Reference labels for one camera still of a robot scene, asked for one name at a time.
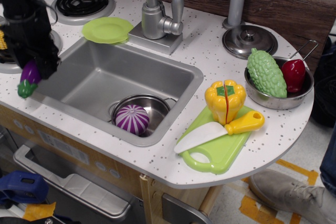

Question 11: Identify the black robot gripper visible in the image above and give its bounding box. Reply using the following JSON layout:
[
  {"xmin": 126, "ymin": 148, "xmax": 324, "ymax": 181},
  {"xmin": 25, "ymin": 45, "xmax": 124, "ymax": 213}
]
[{"xmin": 1, "ymin": 0, "xmax": 61, "ymax": 80}]

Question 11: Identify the purple toy eggplant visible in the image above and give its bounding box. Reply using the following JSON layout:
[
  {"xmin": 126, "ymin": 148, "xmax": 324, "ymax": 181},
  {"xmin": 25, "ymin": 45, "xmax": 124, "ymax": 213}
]
[{"xmin": 17, "ymin": 59, "xmax": 41, "ymax": 98}]

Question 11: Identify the light green toy plate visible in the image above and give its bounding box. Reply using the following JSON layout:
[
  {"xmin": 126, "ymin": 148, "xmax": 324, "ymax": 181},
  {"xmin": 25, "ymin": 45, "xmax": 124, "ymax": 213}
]
[{"xmin": 82, "ymin": 17, "xmax": 134, "ymax": 44}]

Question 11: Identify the front black coil burner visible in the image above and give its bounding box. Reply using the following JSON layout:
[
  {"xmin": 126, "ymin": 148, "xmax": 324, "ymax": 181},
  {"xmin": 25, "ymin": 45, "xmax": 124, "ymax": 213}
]
[{"xmin": 0, "ymin": 28, "xmax": 63, "ymax": 74}]

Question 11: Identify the black coil burner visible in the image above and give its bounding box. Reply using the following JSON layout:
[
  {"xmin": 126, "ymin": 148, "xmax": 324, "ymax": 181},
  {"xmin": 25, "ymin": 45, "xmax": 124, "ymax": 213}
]
[
  {"xmin": 0, "ymin": 28, "xmax": 63, "ymax": 74},
  {"xmin": 50, "ymin": 0, "xmax": 116, "ymax": 26}
]

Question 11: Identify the yellow toy corn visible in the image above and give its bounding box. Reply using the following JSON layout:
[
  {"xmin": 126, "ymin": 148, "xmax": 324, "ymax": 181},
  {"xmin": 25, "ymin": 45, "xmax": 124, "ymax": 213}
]
[{"xmin": 0, "ymin": 30, "xmax": 7, "ymax": 50}]

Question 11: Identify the rear black coil burner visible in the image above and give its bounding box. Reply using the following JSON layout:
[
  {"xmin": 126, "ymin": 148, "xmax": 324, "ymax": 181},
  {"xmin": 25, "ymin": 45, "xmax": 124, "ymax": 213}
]
[{"xmin": 50, "ymin": 0, "xmax": 116, "ymax": 26}]

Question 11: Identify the grey toy sink basin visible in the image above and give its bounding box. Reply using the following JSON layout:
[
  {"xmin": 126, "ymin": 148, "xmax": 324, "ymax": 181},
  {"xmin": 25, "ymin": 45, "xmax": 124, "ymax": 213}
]
[{"xmin": 32, "ymin": 38, "xmax": 203, "ymax": 146}]

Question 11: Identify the purple white striped toy onion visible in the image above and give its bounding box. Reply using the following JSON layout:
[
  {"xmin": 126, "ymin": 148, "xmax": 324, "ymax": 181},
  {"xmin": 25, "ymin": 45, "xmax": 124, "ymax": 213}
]
[{"xmin": 115, "ymin": 104, "xmax": 150, "ymax": 136}]

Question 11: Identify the silver toy faucet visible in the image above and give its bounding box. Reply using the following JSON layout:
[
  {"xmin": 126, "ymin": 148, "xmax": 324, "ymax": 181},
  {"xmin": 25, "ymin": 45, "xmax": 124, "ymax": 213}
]
[{"xmin": 128, "ymin": 0, "xmax": 184, "ymax": 55}]

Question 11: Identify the small steel pot in sink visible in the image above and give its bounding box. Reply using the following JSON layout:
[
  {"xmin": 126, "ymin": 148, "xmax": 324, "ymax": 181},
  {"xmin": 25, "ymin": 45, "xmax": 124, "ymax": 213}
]
[{"xmin": 110, "ymin": 94, "xmax": 176, "ymax": 137}]

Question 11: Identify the yellow toy bell pepper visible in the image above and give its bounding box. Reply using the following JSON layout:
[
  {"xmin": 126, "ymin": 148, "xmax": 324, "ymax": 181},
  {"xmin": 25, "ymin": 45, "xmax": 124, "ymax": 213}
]
[{"xmin": 205, "ymin": 80, "xmax": 247, "ymax": 125}]

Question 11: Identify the steel pot lid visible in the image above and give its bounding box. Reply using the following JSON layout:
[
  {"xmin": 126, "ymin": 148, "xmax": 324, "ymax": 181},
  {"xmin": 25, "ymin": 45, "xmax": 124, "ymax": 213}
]
[{"xmin": 222, "ymin": 25, "xmax": 278, "ymax": 59}]

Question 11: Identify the grey support pole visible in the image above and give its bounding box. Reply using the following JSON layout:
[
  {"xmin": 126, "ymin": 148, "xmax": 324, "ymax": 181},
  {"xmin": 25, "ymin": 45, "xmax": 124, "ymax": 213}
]
[{"xmin": 223, "ymin": 0, "xmax": 245, "ymax": 29}]

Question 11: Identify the green toy bitter gourd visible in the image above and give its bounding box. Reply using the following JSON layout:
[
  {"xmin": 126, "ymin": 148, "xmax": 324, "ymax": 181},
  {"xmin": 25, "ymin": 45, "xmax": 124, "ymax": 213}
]
[{"xmin": 247, "ymin": 48, "xmax": 287, "ymax": 98}]

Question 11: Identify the red toy pepper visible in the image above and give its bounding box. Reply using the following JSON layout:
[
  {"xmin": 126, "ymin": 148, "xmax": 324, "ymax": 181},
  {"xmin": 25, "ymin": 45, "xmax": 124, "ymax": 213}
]
[{"xmin": 281, "ymin": 59, "xmax": 306, "ymax": 93}]

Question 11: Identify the grey suede shoe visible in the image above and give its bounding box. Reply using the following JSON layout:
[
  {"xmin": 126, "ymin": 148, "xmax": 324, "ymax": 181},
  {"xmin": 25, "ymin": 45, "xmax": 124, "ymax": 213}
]
[{"xmin": 248, "ymin": 169, "xmax": 335, "ymax": 223}]

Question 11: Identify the blue jeans leg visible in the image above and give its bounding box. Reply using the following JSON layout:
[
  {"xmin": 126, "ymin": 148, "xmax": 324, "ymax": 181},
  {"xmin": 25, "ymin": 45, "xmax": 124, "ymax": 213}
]
[{"xmin": 320, "ymin": 125, "xmax": 335, "ymax": 196}]

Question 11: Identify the silver oven door handle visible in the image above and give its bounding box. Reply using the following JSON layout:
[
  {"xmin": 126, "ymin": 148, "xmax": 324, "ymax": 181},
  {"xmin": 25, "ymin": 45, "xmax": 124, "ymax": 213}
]
[{"xmin": 14, "ymin": 145, "xmax": 145, "ymax": 223}]

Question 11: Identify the blue clamp handle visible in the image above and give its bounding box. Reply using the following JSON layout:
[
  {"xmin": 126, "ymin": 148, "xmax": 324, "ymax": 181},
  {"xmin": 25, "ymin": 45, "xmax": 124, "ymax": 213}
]
[{"xmin": 1, "ymin": 170, "xmax": 49, "ymax": 204}]

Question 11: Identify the yellow handled toy knife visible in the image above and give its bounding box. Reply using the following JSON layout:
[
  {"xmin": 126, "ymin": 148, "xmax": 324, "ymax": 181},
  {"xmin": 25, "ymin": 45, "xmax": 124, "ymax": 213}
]
[{"xmin": 174, "ymin": 111, "xmax": 265, "ymax": 154}]

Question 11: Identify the steel pan with wire handle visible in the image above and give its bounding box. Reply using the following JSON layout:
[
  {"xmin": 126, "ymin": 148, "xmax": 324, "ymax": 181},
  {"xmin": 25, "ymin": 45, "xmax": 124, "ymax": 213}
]
[{"xmin": 245, "ymin": 51, "xmax": 314, "ymax": 110}]

